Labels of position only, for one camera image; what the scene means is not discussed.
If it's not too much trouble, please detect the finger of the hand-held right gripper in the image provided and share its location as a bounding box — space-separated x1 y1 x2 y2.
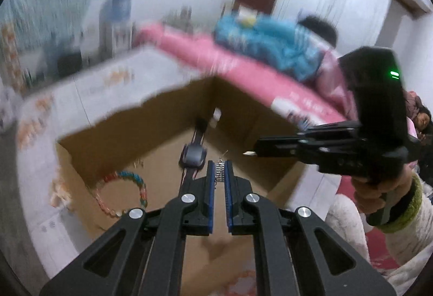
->
244 135 301 159

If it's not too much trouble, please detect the cardboard box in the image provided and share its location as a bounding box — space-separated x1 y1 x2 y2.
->
56 76 308 283

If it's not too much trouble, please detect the empty clear water jug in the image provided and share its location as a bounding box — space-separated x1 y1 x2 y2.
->
45 30 63 58

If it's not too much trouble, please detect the multicoloured bead bracelet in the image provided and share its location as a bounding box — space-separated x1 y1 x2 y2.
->
96 172 148 217

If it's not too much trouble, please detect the black bin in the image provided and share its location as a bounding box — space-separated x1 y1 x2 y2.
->
56 52 83 78

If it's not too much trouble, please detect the pink flower blanket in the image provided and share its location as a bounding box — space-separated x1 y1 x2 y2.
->
135 20 420 279

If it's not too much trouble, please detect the dark strap smart watch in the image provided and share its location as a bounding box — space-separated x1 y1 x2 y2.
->
179 117 208 188

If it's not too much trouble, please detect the patterned sticker strip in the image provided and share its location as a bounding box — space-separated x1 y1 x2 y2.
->
0 22 21 94

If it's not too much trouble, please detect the blue water bottle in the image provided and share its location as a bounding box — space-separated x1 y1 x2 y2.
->
101 0 133 21

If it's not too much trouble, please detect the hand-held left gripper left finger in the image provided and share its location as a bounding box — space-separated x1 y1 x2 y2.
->
39 160 217 296

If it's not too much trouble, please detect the silver spring clip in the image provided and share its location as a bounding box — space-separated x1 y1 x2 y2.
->
216 159 227 184

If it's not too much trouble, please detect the person's right hand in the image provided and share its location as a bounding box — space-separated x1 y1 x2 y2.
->
351 169 414 215

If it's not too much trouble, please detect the dark cloth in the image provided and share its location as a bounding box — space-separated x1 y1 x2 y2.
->
298 15 339 48

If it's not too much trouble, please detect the blue printed garment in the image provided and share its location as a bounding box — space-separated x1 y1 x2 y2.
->
213 14 325 82

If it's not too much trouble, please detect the patterned grey pillow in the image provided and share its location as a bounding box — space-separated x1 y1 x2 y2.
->
162 7 194 33

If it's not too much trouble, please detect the white water dispenser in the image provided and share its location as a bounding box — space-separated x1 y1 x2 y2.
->
98 17 134 56

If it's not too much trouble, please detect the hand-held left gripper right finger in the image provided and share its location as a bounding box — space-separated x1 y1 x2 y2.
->
225 160 396 296

